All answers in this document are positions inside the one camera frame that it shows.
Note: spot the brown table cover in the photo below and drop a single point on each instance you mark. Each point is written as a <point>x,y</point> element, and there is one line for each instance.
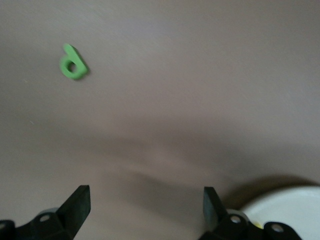
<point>175,75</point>

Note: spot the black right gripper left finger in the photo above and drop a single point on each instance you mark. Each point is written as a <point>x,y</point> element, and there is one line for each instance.
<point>72,215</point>

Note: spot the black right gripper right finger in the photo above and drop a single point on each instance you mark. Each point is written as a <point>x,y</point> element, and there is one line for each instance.
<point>217,220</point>

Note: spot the green letter p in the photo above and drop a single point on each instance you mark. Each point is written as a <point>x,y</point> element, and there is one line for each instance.
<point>78,67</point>

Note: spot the beige plate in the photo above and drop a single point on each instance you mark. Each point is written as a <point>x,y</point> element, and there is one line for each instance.
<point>287,207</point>

